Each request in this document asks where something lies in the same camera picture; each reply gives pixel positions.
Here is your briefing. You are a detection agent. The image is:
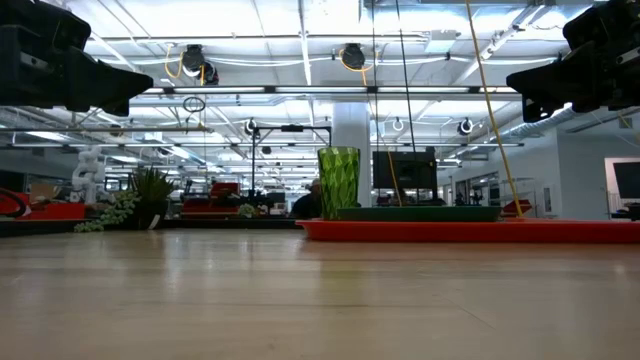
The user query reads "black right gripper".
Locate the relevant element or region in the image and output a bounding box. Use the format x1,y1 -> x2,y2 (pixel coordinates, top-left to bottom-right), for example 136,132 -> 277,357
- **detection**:
505,0 -> 640,124

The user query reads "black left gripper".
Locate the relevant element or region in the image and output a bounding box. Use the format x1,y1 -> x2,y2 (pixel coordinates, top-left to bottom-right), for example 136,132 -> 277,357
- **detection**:
0,0 -> 155,119

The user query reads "green plastic plate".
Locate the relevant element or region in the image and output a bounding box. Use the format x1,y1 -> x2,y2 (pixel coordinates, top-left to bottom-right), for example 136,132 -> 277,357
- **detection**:
337,206 -> 502,223

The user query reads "green faceted plastic cup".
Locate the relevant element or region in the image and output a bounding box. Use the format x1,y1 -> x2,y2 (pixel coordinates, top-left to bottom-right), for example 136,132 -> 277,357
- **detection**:
317,146 -> 361,221

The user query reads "red plastic tray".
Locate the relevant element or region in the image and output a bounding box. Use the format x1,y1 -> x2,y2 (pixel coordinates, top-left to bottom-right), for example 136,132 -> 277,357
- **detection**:
295,217 -> 640,245

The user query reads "white robot figure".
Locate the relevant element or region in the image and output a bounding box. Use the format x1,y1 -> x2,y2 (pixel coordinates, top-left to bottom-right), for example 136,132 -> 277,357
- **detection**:
69,144 -> 109,206

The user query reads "potted succulent plant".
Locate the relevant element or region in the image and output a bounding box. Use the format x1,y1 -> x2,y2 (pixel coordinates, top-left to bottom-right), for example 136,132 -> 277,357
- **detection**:
73,166 -> 177,234

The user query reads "red plastic bin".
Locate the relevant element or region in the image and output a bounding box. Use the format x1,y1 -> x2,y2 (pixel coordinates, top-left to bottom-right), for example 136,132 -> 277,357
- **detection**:
0,187 -> 87,222
501,198 -> 534,218

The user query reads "black display screen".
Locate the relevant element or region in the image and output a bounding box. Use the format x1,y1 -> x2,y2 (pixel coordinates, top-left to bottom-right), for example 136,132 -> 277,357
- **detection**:
372,150 -> 439,192

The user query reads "white building pillar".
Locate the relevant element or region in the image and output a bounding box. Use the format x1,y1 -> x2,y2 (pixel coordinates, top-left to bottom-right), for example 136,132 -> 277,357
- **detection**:
331,102 -> 372,209

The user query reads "long ceiling light bar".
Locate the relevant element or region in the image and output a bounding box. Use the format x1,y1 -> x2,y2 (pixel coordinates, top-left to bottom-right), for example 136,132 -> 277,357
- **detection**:
134,84 -> 524,97

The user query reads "person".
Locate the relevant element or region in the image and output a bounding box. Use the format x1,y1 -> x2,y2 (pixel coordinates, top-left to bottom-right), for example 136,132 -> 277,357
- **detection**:
288,178 -> 324,220

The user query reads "yellow hanging cable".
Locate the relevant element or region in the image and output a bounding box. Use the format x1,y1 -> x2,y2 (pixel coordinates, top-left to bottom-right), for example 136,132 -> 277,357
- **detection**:
463,0 -> 525,219

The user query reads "black ceiling cable reel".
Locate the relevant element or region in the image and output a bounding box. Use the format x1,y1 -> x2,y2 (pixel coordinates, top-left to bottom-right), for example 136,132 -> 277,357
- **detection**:
180,43 -> 207,75
341,42 -> 367,71

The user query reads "black wall screen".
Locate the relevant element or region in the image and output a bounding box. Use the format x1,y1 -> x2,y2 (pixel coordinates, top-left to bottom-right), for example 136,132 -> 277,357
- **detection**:
612,160 -> 640,201

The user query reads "thin black hanging cable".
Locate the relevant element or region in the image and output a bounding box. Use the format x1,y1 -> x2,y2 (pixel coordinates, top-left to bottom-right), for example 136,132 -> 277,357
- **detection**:
370,0 -> 380,152

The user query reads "black aluminium table frame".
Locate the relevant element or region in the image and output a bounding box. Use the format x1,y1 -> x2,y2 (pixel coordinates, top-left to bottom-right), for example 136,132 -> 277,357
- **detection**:
0,218 -> 304,239

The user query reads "black gantry frame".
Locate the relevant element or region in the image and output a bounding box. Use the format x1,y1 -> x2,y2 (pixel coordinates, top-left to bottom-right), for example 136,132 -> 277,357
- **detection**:
251,124 -> 334,201

